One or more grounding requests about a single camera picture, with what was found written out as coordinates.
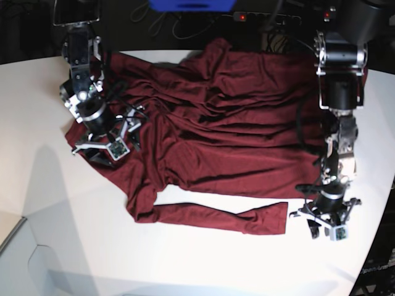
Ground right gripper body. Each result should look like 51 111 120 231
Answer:
72 104 146 165

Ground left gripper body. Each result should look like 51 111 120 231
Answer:
289 197 362 230

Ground maroon t-shirt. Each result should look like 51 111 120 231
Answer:
79 39 325 235

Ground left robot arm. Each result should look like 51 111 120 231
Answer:
290 1 394 241

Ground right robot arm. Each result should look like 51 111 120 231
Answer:
53 1 146 168

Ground blue box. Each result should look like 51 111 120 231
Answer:
149 0 236 12

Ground black power strip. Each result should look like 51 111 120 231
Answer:
232 11 302 26

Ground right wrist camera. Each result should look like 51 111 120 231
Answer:
107 138 130 161

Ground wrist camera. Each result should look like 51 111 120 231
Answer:
329 225 349 241
107 138 130 161

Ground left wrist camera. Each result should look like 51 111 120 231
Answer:
329 225 349 241

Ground black cables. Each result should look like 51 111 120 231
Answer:
131 6 217 40

